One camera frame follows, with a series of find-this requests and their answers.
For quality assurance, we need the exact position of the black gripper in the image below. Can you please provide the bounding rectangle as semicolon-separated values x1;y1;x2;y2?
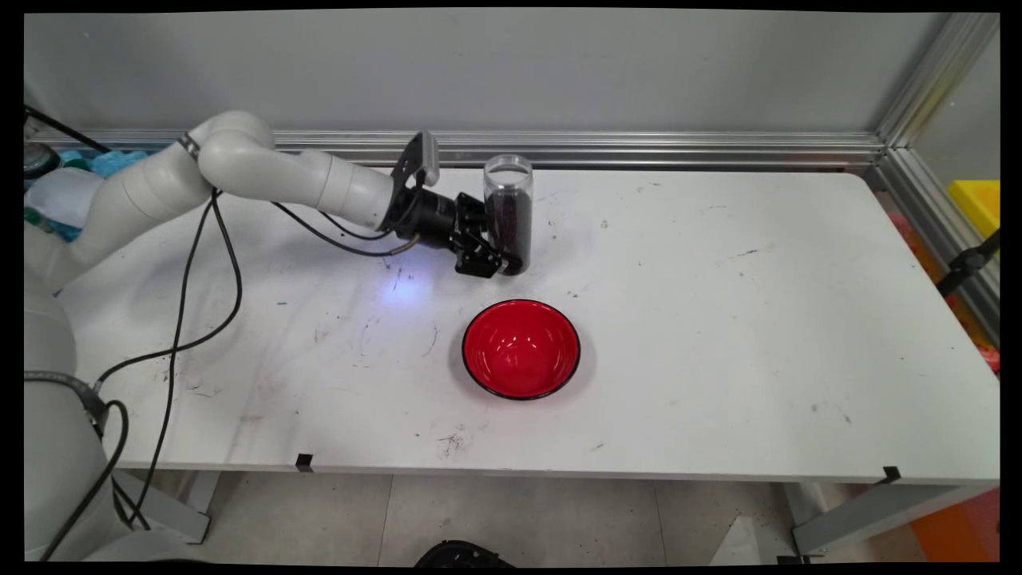
390;187;525;280

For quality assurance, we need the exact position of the clear jar of dark seeds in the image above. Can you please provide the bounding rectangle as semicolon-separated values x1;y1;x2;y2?
483;154;534;277

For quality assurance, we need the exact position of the red bowl with black rim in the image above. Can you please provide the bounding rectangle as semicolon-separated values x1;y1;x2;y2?
461;299;582;401

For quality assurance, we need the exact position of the black object on floor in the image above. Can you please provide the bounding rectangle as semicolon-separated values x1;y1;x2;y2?
415;540;517;568

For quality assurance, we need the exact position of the teal box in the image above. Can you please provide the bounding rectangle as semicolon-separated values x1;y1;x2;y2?
24;149;151;242

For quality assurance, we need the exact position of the grey table leg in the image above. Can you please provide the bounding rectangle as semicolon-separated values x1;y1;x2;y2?
786;479;999;560
112;470;221;545

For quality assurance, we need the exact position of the white plastic bag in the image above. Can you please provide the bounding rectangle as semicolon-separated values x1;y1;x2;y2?
24;167;105;230

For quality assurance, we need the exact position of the black stand pole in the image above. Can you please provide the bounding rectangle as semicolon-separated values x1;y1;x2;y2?
936;230;1000;298

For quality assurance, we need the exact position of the orange crate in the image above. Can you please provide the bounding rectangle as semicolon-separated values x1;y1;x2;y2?
910;487;1000;561

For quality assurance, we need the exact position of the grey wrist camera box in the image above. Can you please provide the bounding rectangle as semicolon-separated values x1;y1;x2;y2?
397;130;442;189

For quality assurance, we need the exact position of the aluminium frame rail long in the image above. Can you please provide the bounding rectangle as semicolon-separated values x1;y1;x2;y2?
267;130;887;171

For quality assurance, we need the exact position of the black cable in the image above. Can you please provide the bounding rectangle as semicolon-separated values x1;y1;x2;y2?
92;188;418;392
38;399;130;561
126;192;394;529

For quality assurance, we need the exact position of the aluminium frame rail short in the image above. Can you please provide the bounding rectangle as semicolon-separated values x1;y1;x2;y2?
866;148;1000;349

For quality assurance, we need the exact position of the aluminium frame corner post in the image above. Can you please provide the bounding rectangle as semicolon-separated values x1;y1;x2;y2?
877;12;1000;149

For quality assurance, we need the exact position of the yellow plastic bracket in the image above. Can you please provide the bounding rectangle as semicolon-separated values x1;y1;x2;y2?
947;180;1000;239

